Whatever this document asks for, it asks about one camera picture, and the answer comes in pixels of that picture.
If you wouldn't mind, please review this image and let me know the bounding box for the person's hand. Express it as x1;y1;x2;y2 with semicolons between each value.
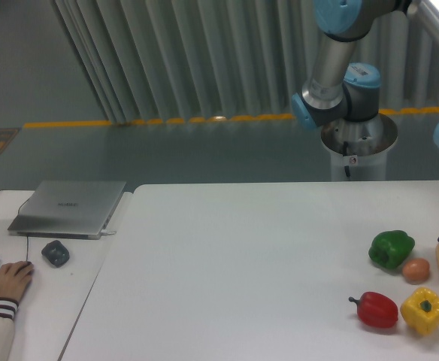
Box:
0;261;34;303

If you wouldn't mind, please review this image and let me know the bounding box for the black earbuds case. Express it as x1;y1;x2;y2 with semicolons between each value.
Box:
41;240;70;268

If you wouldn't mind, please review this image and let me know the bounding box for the yellow bell pepper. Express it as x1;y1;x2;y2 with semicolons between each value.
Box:
400;287;439;335

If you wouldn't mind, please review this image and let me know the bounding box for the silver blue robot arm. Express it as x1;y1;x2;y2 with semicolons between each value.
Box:
292;1;439;181

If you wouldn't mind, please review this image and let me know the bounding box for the green bell pepper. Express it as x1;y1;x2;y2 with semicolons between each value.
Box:
368;230;416;270

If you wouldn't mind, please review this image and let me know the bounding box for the white usb dongle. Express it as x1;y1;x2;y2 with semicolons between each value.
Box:
100;229;117;236

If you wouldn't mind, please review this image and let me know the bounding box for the red bell pepper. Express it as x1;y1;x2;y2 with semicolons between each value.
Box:
348;291;398;329

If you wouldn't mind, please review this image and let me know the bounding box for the black computer mouse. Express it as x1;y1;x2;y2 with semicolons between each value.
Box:
20;262;34;275

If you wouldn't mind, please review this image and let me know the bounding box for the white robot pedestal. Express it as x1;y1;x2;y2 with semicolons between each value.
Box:
320;114;398;181

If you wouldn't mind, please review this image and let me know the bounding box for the black mouse cable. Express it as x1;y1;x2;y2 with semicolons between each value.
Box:
19;196;35;265

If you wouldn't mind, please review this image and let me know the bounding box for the brown egg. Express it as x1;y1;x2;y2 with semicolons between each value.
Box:
402;258;430;284

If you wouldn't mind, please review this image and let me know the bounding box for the silver closed laptop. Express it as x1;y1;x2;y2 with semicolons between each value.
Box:
8;180;126;239

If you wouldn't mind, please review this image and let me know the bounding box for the black pedestal cable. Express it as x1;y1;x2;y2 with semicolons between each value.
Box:
342;141;352;181

